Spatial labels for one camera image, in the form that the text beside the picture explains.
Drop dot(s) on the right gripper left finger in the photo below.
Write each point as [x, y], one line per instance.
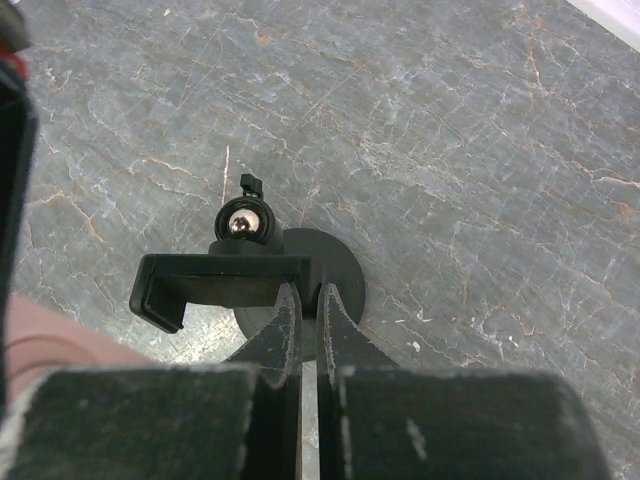
[238, 419]

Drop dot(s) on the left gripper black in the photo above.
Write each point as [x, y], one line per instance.
[19, 126]

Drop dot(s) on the black phone stand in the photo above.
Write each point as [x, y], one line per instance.
[244, 268]

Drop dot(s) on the phone with pink case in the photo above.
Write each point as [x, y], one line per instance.
[37, 339]

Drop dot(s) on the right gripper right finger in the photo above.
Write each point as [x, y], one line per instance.
[379, 420]

